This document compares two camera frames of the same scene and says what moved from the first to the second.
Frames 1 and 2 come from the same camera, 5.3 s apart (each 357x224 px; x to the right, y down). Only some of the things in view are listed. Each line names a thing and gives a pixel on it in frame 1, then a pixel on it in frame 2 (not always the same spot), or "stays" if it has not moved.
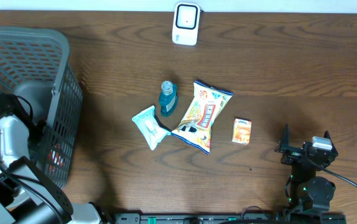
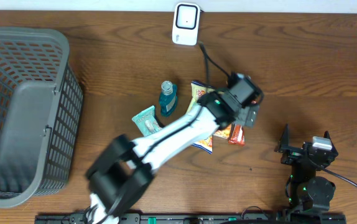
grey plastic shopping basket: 34,63 stays
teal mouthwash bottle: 168,98 stays
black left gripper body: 36,132 to 247,119
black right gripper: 293,153 stays
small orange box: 241,131 to 224,132
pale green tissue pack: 150,130 stays
